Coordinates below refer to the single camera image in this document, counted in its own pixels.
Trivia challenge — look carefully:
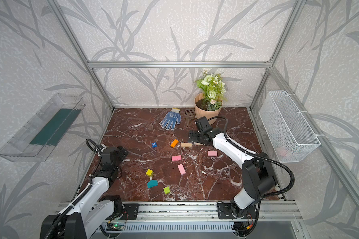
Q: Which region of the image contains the flower pot with plant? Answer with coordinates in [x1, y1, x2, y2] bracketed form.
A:
[194, 70, 226, 124]

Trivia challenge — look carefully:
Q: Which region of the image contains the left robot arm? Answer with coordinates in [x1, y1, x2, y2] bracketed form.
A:
[40, 138, 129, 239]

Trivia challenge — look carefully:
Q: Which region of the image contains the clear plastic wall shelf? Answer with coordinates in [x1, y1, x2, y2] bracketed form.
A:
[0, 93, 85, 162]

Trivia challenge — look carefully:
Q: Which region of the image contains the pink long block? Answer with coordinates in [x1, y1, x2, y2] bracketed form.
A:
[178, 164, 186, 175]

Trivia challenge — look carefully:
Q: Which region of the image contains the pink object in basket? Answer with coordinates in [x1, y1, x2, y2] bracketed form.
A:
[275, 146, 290, 157]

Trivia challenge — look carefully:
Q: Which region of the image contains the brown slotted plastic scoop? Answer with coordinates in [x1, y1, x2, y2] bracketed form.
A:
[184, 109, 195, 127]

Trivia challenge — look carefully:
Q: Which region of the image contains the white wire mesh basket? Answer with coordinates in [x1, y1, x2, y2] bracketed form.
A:
[259, 91, 321, 163]

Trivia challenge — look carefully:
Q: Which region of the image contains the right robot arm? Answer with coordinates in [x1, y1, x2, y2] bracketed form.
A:
[188, 117, 295, 219]

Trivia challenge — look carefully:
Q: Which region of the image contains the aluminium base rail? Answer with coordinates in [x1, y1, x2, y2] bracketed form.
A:
[49, 201, 303, 223]

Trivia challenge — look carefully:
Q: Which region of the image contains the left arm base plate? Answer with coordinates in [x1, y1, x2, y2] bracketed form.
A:
[119, 203, 140, 220]

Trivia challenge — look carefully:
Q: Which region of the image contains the blue dotted work glove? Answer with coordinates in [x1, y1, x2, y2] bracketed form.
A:
[160, 108, 181, 130]

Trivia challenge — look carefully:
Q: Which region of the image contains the yellow cube block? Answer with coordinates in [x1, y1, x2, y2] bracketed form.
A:
[146, 169, 153, 177]

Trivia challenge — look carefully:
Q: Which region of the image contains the teal block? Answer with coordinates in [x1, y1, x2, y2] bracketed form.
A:
[147, 180, 158, 188]

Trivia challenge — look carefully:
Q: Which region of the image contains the orange wood block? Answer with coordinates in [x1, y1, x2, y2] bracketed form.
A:
[170, 139, 179, 148]

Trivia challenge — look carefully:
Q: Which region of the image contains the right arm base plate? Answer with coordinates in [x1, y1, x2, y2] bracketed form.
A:
[216, 201, 257, 220]

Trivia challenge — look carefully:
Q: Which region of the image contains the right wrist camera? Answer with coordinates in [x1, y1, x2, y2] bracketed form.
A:
[195, 117, 213, 134]

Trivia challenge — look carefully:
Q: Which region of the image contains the green circuit board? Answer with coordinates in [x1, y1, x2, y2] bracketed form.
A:
[107, 222, 125, 231]

